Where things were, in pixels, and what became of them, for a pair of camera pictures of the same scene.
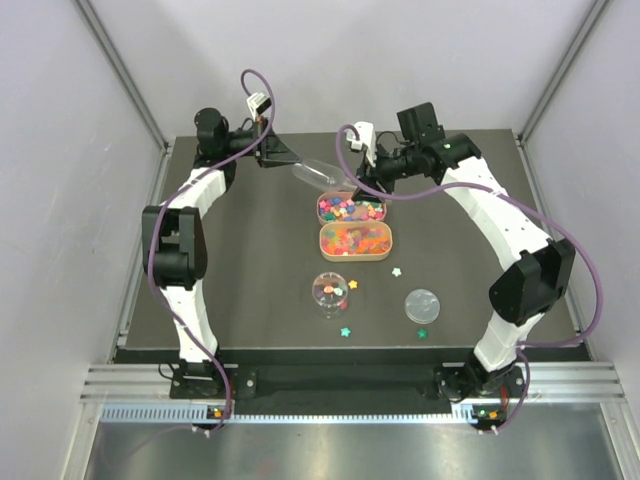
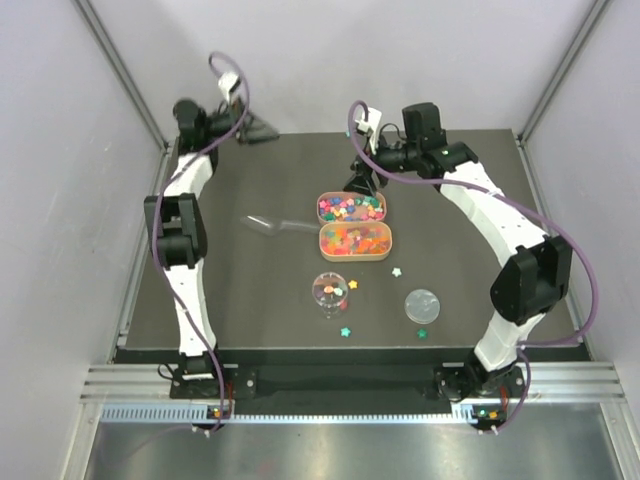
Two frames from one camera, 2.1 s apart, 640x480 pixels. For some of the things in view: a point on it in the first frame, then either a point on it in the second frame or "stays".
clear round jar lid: [422, 306] stays
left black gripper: [263, 150] -> [240, 124]
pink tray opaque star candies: [338, 207] stays
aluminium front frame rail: [569, 381] stays
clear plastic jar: [330, 289] stays
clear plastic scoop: [322, 175] -> [271, 228]
